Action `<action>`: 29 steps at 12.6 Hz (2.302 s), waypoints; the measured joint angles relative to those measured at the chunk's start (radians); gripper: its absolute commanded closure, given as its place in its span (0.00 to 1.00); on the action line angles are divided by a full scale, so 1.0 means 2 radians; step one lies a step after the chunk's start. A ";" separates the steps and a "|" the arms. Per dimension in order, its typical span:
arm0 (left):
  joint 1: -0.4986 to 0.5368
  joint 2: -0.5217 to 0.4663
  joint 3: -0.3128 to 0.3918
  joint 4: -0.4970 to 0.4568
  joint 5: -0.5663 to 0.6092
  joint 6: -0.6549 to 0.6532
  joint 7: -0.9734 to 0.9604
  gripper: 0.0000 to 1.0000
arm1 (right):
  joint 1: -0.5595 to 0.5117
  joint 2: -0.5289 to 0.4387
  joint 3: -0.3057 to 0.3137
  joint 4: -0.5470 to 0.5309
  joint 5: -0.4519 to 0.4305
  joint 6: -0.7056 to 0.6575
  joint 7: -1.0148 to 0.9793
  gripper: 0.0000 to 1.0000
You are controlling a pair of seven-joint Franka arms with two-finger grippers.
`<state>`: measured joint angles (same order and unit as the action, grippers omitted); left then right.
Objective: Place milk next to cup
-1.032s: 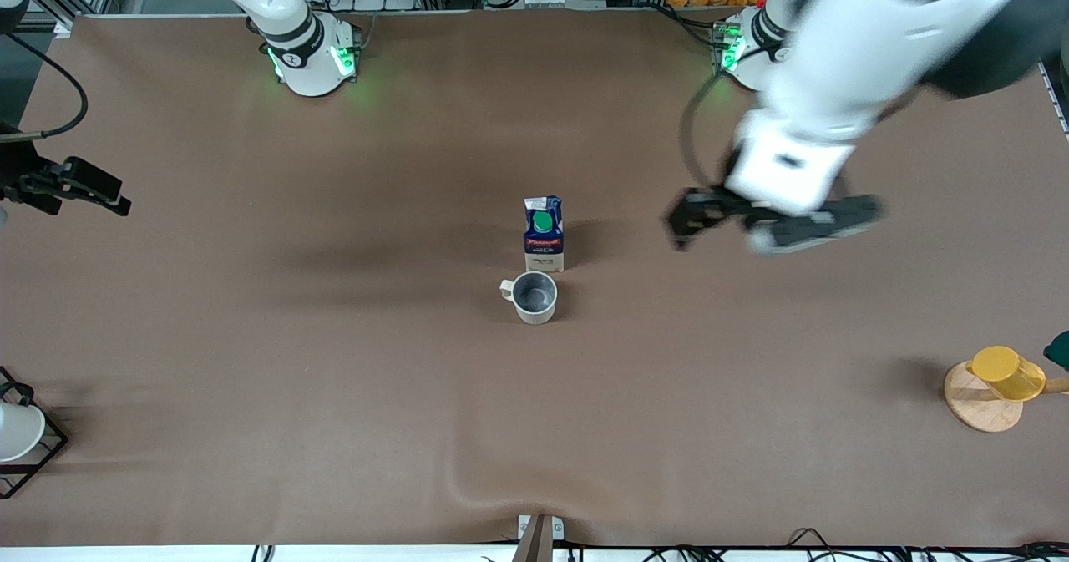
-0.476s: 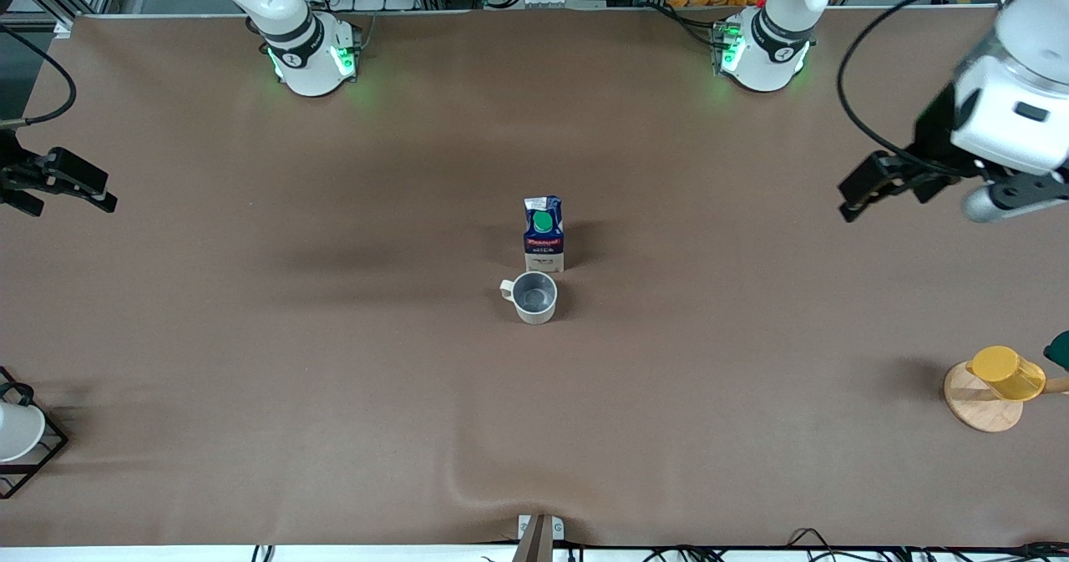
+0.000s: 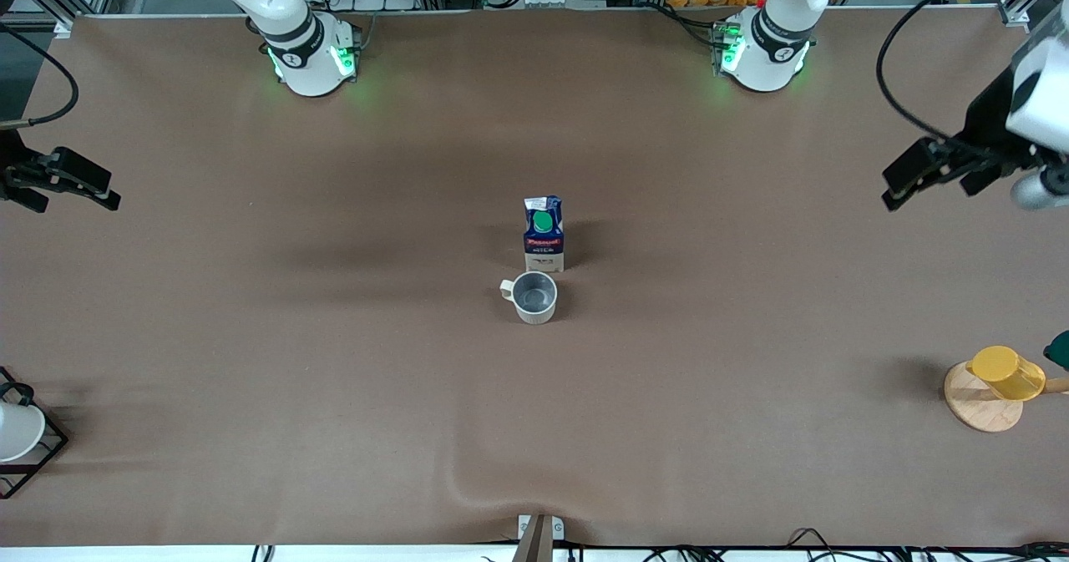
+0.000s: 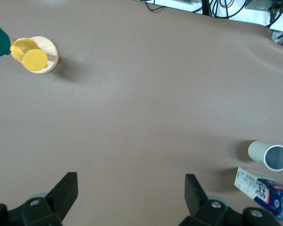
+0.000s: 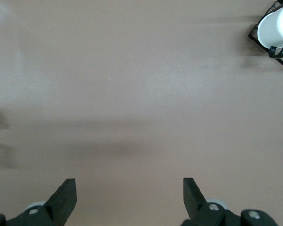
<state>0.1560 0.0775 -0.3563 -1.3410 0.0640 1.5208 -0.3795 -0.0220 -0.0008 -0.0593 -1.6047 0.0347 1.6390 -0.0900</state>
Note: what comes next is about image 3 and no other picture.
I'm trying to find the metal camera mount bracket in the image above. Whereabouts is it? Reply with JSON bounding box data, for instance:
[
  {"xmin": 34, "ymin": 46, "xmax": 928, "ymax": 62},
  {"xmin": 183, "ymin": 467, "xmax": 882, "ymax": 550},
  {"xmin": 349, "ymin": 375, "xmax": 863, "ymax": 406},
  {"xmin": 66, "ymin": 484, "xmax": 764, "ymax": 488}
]
[{"xmin": 511, "ymin": 514, "xmax": 565, "ymax": 562}]

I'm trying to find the round wooden cup stand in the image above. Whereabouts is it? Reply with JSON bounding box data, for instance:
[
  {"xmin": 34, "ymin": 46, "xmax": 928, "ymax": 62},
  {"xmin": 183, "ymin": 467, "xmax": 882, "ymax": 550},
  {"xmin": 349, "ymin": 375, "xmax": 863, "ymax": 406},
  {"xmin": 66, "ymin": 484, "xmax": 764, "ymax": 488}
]
[{"xmin": 944, "ymin": 360, "xmax": 1069, "ymax": 434}]

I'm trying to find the large table cover sheet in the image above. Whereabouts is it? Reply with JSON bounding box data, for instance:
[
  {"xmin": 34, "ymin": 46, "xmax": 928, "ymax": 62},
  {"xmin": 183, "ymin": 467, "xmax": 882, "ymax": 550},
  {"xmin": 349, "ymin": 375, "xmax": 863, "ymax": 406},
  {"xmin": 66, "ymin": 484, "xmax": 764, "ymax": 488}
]
[{"xmin": 0, "ymin": 7, "xmax": 1069, "ymax": 548}]

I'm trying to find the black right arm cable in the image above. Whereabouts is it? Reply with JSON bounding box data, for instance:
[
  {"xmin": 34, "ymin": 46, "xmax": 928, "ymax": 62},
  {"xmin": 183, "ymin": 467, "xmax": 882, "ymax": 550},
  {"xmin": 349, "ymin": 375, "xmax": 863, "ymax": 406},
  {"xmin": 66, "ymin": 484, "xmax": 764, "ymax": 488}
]
[{"xmin": 0, "ymin": 21, "xmax": 80, "ymax": 131}]

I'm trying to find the beige ribbed mug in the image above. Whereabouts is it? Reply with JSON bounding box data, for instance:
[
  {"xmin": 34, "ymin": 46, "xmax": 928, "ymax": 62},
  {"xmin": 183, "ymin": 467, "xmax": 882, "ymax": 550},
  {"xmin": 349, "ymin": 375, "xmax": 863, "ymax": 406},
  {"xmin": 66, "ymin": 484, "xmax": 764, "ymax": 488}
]
[{"xmin": 499, "ymin": 271, "xmax": 559, "ymax": 325}]

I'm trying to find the yellow plastic cup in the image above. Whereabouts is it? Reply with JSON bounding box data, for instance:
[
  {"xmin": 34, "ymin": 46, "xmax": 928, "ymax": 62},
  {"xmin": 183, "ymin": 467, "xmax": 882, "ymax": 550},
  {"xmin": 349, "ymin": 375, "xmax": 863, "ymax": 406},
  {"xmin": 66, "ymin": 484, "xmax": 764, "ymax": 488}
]
[{"xmin": 966, "ymin": 345, "xmax": 1047, "ymax": 402}]

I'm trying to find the black wire rack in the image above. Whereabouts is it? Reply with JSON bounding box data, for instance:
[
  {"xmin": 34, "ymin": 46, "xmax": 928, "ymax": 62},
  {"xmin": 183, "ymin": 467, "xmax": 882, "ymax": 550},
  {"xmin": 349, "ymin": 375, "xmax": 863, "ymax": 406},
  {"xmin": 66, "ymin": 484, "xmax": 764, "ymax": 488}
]
[{"xmin": 0, "ymin": 366, "xmax": 69, "ymax": 500}]

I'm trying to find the black cable bundle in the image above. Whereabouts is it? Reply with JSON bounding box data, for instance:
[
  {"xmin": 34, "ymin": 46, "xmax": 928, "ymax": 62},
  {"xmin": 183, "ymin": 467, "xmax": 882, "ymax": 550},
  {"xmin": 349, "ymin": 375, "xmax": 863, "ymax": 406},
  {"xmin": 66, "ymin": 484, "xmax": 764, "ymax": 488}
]
[{"xmin": 785, "ymin": 527, "xmax": 1069, "ymax": 562}]

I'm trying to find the white cup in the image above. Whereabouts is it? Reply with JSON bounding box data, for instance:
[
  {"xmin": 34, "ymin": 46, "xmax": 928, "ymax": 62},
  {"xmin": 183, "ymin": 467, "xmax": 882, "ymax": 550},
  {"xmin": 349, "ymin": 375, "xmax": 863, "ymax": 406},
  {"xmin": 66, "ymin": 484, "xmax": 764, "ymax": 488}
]
[{"xmin": 0, "ymin": 401, "xmax": 47, "ymax": 463}]

